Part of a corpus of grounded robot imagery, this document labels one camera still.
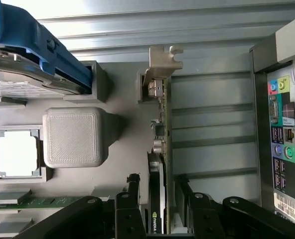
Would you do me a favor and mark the green RAM stick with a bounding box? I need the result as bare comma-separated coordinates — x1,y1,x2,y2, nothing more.
0,195,109,208

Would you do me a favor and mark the black open PC case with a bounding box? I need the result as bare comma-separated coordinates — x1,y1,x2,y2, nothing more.
248,14,295,225

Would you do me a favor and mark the grey parts rack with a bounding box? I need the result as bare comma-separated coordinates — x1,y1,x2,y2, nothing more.
0,60,150,239

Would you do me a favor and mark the silver CPU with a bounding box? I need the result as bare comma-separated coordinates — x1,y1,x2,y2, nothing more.
0,130,39,178

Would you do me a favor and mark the hard disk with blue carrier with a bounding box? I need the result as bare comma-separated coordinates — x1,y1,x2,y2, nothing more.
0,0,93,97

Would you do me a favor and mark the beige case corner bracket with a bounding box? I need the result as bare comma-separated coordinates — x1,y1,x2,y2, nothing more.
275,14,295,63

